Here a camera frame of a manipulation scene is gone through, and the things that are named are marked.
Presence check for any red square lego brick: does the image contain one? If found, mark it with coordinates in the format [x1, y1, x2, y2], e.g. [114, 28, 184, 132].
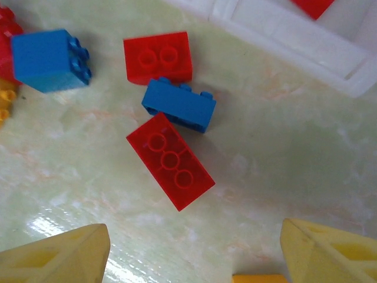
[123, 31, 194, 86]

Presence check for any blue long lego brick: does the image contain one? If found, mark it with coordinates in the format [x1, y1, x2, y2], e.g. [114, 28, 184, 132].
[141, 76, 217, 134]

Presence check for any yellow lego brick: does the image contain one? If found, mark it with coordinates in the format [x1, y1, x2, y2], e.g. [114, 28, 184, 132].
[0, 78, 18, 127]
[232, 274, 291, 283]

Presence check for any white plastic bin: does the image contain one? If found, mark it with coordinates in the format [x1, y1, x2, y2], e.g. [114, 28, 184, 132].
[210, 0, 377, 99]

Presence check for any blue square lego brick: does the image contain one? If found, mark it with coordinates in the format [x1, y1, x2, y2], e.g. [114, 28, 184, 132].
[11, 28, 92, 94]

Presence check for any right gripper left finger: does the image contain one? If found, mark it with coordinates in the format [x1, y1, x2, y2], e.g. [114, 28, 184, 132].
[0, 223, 111, 283]

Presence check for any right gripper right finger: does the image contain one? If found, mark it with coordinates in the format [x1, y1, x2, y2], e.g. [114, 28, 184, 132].
[279, 218, 377, 283]

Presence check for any red long lego brick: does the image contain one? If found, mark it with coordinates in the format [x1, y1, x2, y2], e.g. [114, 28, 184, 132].
[0, 5, 24, 86]
[290, 0, 336, 21]
[125, 111, 216, 212]

